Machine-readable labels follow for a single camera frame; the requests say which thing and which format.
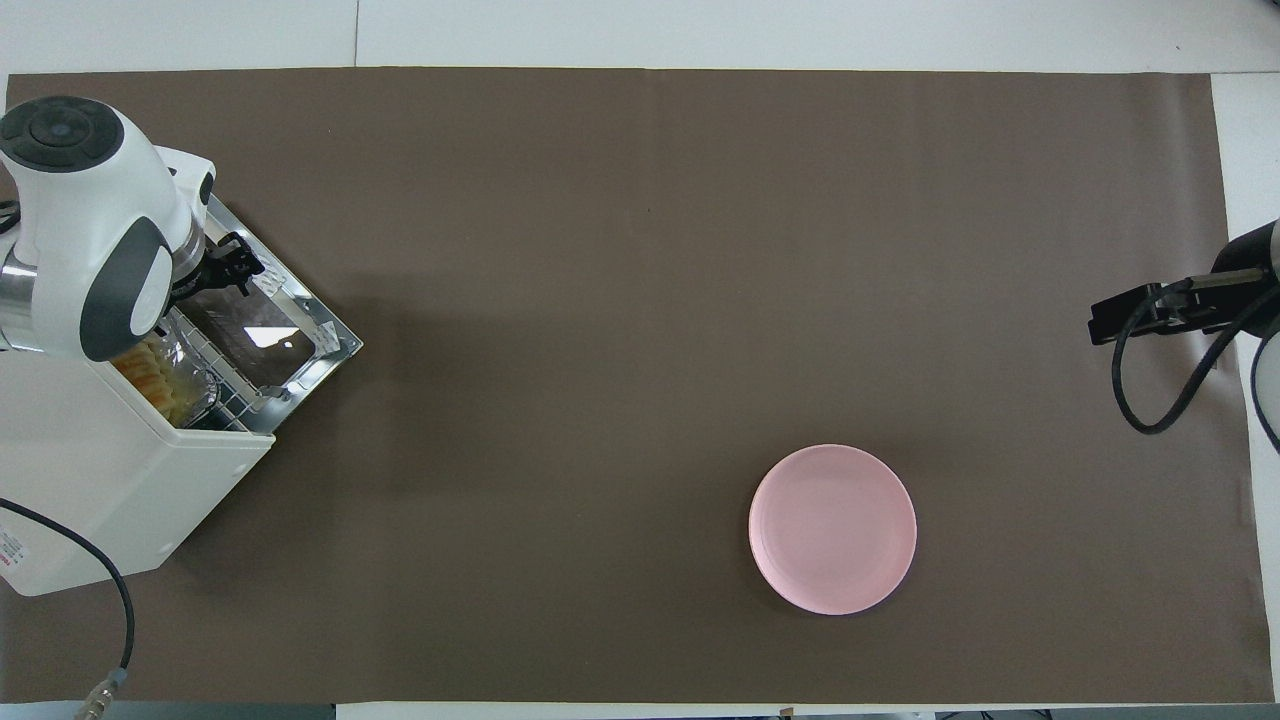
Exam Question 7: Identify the white toaster oven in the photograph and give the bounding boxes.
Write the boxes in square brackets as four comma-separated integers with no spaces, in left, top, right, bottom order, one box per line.
[0,148,364,599]

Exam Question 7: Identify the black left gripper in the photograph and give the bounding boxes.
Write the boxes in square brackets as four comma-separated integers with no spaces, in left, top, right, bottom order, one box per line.
[170,231,267,303]

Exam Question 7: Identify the oven wire rack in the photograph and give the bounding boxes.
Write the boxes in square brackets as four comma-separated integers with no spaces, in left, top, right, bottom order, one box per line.
[170,308,283,434]

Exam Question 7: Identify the aluminium foil tray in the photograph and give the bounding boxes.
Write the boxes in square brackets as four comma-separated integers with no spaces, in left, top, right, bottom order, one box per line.
[108,325,222,429]

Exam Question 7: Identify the glass oven door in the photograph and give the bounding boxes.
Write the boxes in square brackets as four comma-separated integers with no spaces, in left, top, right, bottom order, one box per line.
[172,195,364,433]

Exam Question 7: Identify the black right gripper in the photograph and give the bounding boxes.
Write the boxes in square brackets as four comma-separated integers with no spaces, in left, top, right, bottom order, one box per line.
[1088,282,1223,347]

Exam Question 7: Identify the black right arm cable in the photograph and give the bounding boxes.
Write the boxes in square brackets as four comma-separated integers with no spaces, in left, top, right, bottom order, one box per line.
[1111,285,1280,437]

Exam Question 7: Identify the pink round plate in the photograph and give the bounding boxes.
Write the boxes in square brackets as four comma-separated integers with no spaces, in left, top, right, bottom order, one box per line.
[747,443,919,617]

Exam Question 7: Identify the golden bread loaf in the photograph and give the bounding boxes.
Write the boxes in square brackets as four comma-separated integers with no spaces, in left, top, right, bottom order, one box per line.
[112,335,191,423]

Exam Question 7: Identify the brown table mat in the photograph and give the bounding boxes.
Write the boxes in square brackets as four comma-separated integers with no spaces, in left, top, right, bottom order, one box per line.
[0,67,1277,705]

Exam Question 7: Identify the black oven power cable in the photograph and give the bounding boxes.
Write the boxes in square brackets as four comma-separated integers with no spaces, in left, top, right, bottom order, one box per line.
[0,497,137,720]

